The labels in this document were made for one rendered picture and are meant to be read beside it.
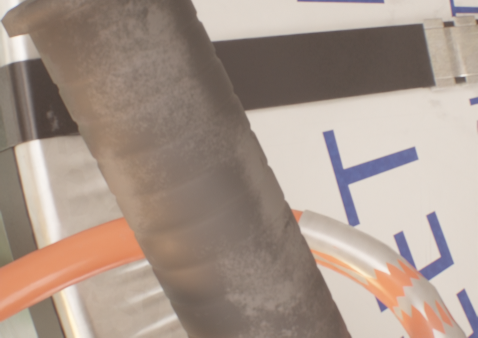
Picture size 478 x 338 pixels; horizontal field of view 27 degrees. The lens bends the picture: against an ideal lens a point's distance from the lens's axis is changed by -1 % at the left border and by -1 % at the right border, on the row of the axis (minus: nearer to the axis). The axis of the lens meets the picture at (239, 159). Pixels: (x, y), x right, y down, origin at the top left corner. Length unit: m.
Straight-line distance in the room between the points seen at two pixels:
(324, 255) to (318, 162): 0.18
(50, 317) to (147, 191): 0.21
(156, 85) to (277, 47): 0.25
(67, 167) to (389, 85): 0.17
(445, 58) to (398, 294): 0.25
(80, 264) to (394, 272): 0.09
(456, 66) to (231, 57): 0.13
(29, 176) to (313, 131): 0.13
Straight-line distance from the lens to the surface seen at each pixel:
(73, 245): 0.28
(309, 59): 0.46
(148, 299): 0.41
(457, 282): 0.51
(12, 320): 0.50
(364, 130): 0.48
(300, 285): 0.22
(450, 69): 0.51
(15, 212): 0.42
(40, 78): 0.40
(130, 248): 0.28
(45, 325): 0.43
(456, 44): 0.52
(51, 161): 0.40
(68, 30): 0.20
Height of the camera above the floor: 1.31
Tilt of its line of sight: 22 degrees down
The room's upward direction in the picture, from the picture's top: 152 degrees counter-clockwise
